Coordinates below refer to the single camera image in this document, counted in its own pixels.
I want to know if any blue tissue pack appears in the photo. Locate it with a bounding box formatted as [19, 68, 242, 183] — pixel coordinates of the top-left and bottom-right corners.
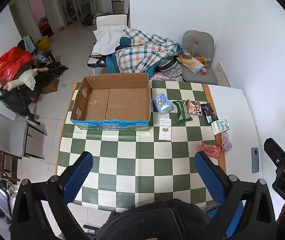
[152, 92, 175, 116]

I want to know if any red snack packet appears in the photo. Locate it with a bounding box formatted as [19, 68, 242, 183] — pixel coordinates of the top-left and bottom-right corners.
[201, 141, 221, 160]

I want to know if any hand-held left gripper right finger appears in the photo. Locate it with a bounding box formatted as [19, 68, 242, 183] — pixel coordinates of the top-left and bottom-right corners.
[194, 151, 276, 240]

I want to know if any white chair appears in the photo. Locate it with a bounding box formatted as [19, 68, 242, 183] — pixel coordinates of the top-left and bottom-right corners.
[87, 14, 129, 68]

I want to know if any black packet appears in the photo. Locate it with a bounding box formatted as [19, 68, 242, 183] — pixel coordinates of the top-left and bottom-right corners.
[200, 102, 219, 124]

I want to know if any red plastic bag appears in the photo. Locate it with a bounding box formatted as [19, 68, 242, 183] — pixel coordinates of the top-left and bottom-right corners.
[0, 47, 34, 87]

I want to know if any white and blue box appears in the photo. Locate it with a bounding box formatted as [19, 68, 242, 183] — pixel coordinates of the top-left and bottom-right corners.
[211, 119, 231, 135]

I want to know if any dark wooden stool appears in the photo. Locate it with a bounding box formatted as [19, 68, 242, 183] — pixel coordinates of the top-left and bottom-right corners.
[0, 145, 21, 183]

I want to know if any light blue towel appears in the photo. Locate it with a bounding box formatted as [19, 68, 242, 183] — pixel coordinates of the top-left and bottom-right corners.
[22, 35, 36, 52]

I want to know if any white pillow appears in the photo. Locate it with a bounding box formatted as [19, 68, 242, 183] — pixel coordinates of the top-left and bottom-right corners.
[93, 26, 129, 55]

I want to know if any grey-blue smartphone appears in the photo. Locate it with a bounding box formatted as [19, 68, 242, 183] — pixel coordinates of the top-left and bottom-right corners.
[251, 147, 259, 173]

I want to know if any white board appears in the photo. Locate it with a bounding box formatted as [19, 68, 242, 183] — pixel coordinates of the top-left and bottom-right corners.
[214, 62, 232, 88]

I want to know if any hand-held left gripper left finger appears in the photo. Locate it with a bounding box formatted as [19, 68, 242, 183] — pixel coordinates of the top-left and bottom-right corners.
[11, 151, 94, 240]

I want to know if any dark fleece garment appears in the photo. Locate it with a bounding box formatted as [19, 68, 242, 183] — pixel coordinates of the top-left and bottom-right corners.
[99, 199, 211, 240]

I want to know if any orange cartoon snack packet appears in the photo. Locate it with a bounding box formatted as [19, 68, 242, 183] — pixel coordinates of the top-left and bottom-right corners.
[185, 99, 203, 117]

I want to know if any yellow bucket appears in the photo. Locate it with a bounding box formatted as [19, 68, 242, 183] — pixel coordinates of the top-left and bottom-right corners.
[35, 35, 50, 51]

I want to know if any purple cloth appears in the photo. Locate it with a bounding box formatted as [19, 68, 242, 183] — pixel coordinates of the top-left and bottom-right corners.
[220, 132, 232, 152]

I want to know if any grey padded chair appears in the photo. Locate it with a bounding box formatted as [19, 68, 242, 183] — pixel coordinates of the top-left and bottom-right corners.
[182, 30, 218, 85]

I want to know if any grey chair with dark legs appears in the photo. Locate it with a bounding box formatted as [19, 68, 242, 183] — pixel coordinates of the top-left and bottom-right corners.
[0, 110, 46, 160]

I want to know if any plaid blanket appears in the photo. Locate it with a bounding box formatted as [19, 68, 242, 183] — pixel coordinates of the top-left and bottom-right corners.
[106, 28, 183, 74]

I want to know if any black and white patterned bag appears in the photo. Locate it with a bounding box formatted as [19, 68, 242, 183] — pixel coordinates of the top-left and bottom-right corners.
[157, 56, 183, 78]

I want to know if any black folded stroller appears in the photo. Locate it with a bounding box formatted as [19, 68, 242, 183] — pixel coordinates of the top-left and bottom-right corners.
[0, 61, 69, 136]

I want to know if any yellow tissue pack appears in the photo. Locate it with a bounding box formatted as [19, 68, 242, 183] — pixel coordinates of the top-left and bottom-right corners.
[177, 56, 204, 74]

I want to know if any white goose plush toy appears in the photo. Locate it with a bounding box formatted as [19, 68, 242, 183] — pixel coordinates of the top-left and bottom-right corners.
[3, 67, 49, 90]

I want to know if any green patterned packet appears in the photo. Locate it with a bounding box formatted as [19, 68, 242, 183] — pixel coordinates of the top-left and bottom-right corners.
[172, 100, 193, 125]

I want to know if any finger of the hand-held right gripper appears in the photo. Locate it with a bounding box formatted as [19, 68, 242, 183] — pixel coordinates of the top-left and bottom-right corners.
[264, 138, 285, 170]

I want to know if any small brown cardboard box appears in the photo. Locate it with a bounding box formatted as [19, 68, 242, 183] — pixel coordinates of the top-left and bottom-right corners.
[42, 76, 60, 94]

